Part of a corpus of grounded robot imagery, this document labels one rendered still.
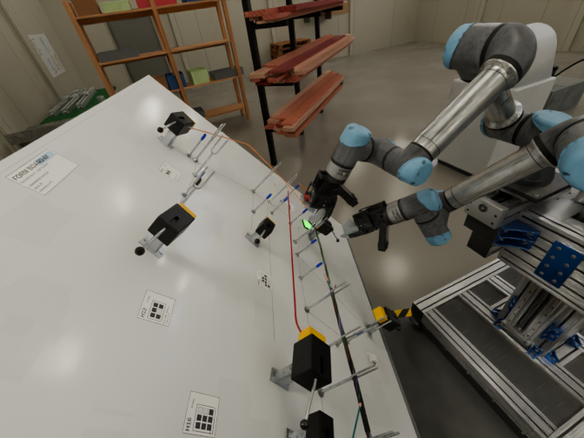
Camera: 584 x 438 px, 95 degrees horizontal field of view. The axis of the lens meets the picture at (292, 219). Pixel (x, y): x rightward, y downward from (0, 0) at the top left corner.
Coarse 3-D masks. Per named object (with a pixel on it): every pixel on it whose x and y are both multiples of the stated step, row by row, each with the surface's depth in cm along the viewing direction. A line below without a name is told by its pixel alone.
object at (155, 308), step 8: (144, 296) 42; (152, 296) 43; (160, 296) 44; (168, 296) 45; (144, 304) 41; (152, 304) 42; (160, 304) 43; (168, 304) 44; (144, 312) 40; (152, 312) 41; (160, 312) 42; (168, 312) 43; (152, 320) 40; (160, 320) 41; (168, 320) 42
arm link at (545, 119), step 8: (536, 112) 92; (544, 112) 92; (552, 112) 91; (560, 112) 91; (528, 120) 93; (536, 120) 90; (544, 120) 88; (552, 120) 88; (560, 120) 87; (520, 128) 95; (528, 128) 93; (536, 128) 90; (544, 128) 88; (512, 136) 98; (520, 136) 96; (528, 136) 93; (520, 144) 97
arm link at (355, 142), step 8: (352, 128) 71; (360, 128) 73; (344, 136) 73; (352, 136) 71; (360, 136) 71; (368, 136) 71; (344, 144) 73; (352, 144) 72; (360, 144) 72; (368, 144) 75; (336, 152) 76; (344, 152) 74; (352, 152) 73; (360, 152) 74; (368, 152) 75; (336, 160) 76; (344, 160) 75; (352, 160) 75; (360, 160) 78; (344, 168) 76; (352, 168) 78
